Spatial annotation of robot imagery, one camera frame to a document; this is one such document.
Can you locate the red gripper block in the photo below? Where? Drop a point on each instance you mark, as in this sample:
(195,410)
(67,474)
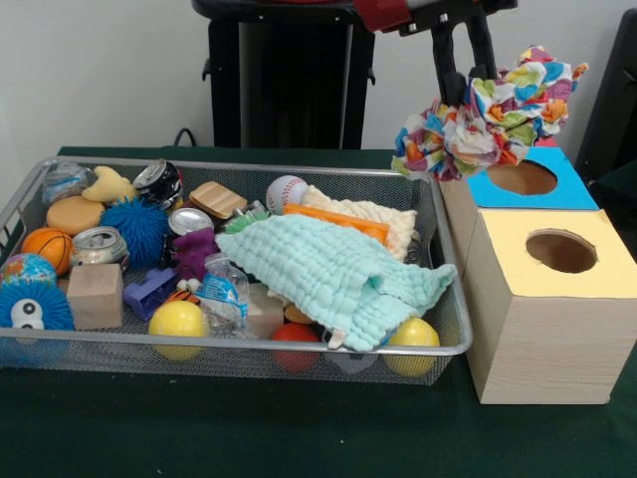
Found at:
(388,15)

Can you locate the colourful patterned cloth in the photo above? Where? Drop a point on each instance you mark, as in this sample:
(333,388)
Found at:
(488,124)

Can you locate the orange plastic toy block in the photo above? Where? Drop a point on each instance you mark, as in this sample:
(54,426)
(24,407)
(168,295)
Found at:
(343,220)

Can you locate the mint knitted cloth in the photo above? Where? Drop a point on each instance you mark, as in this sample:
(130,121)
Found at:
(308,264)

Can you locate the wooden three-hole box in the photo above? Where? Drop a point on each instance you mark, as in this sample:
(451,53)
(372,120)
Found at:
(547,348)

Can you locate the silver mesh bin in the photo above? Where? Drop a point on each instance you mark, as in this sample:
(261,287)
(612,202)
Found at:
(298,358)

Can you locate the black upright panel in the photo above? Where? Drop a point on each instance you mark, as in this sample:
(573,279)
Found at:
(612,99)

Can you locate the cream knitted cloth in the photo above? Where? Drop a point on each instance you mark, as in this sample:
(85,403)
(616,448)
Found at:
(398,224)

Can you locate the white baseball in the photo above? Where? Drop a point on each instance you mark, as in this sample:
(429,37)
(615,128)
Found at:
(286,194)

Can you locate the striped wooden block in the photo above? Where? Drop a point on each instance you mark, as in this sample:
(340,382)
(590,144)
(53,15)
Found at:
(219,199)

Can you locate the plain yellow ball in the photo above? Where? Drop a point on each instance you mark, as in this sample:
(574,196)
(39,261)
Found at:
(415,336)

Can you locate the blue spiky ball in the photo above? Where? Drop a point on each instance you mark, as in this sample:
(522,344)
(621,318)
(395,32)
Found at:
(134,231)

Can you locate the yellow smiley ball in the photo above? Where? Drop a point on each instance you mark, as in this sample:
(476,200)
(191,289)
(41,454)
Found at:
(179,318)

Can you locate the plain wooden cube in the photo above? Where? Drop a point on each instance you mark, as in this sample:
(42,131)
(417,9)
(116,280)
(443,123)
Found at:
(94,296)

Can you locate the small orange basketball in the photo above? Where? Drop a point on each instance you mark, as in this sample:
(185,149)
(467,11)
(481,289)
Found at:
(47,249)

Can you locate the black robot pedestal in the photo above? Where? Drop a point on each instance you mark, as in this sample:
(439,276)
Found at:
(278,99)

